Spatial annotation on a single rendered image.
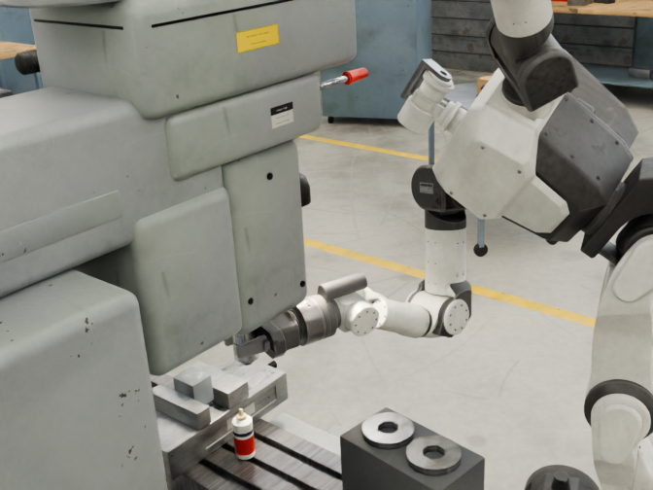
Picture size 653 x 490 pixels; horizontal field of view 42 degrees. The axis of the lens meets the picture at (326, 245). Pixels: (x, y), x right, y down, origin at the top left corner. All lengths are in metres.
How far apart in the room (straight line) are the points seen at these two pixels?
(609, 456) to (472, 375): 2.03
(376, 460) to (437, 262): 0.55
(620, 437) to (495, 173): 0.59
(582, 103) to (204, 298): 0.80
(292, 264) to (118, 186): 0.42
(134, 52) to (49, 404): 0.46
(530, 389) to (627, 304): 2.10
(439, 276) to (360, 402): 1.85
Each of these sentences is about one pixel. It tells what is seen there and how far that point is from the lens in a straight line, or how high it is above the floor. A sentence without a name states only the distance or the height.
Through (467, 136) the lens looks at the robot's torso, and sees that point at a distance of 1.55.
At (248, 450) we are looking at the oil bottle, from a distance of 1.74.
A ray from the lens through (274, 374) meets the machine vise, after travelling 1.88.
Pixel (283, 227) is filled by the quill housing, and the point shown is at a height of 1.48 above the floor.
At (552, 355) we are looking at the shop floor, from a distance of 3.99.
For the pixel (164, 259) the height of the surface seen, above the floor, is 1.53.
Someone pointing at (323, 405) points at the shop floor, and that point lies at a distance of 3.61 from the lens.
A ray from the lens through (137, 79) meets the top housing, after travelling 1.16.
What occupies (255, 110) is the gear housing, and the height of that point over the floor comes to 1.70.
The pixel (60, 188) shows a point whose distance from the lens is 1.12.
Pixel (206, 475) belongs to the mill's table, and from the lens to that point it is 1.73.
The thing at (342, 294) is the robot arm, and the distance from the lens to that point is 1.63.
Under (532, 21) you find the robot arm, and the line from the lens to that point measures 1.39.
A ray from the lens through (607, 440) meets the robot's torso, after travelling 1.80.
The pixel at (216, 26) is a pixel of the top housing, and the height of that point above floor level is 1.84.
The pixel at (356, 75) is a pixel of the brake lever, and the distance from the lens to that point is 1.51.
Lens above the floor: 2.01
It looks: 23 degrees down
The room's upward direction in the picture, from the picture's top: 3 degrees counter-clockwise
